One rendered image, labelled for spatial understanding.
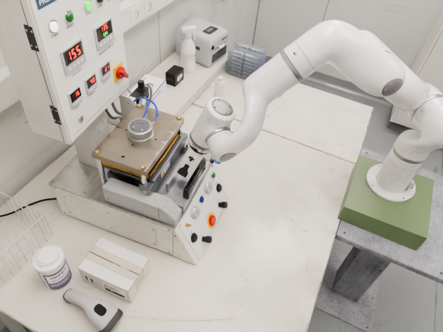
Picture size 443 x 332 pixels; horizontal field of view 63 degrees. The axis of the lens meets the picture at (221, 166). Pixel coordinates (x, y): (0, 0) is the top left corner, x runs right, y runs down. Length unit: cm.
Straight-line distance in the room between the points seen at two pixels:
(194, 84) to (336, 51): 114
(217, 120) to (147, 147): 28
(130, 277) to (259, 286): 42
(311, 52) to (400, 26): 253
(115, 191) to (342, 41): 76
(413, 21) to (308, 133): 179
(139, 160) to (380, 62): 69
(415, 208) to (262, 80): 88
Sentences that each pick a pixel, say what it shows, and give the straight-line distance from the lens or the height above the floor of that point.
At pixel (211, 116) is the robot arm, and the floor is 130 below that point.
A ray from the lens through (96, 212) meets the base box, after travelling 131.
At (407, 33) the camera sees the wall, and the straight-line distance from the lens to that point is 343.
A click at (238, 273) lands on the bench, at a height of 75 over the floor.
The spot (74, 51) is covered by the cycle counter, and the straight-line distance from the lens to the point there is 102.
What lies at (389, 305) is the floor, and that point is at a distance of 232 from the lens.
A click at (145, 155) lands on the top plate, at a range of 110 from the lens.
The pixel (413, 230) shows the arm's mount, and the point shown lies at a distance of 150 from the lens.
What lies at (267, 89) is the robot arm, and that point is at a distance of 93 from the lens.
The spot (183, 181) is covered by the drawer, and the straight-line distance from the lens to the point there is 121.
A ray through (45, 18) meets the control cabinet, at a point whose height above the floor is 151.
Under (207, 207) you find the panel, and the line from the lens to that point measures 131.
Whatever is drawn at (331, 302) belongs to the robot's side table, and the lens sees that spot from 218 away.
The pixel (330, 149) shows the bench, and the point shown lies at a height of 75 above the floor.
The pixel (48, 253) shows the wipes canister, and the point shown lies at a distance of 120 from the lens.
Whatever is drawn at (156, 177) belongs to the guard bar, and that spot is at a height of 105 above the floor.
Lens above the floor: 189
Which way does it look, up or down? 46 degrees down
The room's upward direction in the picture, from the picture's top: 7 degrees clockwise
